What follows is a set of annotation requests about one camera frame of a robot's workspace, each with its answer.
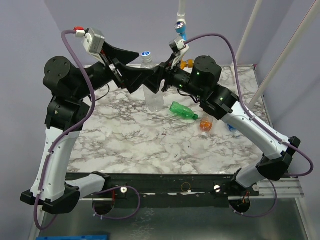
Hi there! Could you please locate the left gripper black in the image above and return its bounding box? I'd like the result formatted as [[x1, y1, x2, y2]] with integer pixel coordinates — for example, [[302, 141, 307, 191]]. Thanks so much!
[[73, 40, 154, 101]]

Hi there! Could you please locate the clear plastic bottle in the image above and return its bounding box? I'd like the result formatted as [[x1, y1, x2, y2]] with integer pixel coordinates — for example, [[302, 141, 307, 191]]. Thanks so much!
[[140, 58, 165, 113]]

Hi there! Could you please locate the white blue bottle cap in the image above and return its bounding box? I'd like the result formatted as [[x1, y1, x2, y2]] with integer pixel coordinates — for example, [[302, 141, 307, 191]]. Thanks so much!
[[140, 51, 152, 61]]

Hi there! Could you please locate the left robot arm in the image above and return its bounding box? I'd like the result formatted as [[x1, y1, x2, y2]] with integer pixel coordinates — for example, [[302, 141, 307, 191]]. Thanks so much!
[[20, 42, 160, 215]]

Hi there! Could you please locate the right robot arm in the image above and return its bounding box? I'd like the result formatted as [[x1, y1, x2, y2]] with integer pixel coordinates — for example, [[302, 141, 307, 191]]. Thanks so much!
[[141, 51, 301, 196]]

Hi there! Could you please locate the green plastic bottle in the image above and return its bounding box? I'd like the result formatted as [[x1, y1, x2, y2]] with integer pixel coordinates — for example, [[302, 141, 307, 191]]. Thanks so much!
[[169, 101, 199, 120]]

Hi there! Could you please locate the orange plastic bottle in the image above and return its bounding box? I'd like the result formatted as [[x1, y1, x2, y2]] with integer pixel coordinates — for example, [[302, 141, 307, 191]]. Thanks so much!
[[199, 116, 214, 138]]

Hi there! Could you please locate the blue label plastic bottle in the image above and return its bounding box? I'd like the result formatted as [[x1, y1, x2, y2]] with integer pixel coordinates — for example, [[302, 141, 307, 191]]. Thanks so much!
[[226, 124, 241, 138]]

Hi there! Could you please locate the yellow faucet tap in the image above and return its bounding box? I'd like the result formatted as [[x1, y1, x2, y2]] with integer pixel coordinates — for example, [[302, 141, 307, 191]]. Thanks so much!
[[180, 59, 194, 70]]

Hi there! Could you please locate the blue faucet tap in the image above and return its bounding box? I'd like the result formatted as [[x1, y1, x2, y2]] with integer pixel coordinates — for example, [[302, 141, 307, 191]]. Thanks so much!
[[174, 21, 187, 41]]

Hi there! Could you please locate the white pipe stand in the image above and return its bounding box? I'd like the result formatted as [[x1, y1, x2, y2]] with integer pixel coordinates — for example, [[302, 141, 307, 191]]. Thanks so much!
[[176, 0, 187, 24]]

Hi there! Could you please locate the white rear pole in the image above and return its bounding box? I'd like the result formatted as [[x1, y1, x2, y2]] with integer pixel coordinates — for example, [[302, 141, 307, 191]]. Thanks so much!
[[235, 0, 263, 64]]

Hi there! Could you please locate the white diagonal pole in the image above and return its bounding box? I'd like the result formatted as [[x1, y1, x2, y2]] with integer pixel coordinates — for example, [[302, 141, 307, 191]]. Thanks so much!
[[248, 0, 320, 108]]

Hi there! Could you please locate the blue tray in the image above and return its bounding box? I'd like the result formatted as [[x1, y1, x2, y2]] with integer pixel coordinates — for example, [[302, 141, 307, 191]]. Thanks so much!
[[36, 234, 110, 240]]

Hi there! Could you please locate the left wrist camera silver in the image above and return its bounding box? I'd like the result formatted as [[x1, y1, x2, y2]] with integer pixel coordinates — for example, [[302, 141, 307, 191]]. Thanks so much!
[[83, 28, 105, 55]]

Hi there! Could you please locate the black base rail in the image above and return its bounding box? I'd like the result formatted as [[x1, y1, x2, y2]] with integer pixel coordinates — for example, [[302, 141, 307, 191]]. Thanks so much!
[[65, 172, 261, 209]]

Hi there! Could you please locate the aluminium extrusion rail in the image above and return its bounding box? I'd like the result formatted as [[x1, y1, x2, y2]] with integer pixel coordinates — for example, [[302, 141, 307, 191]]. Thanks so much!
[[257, 178, 305, 199]]

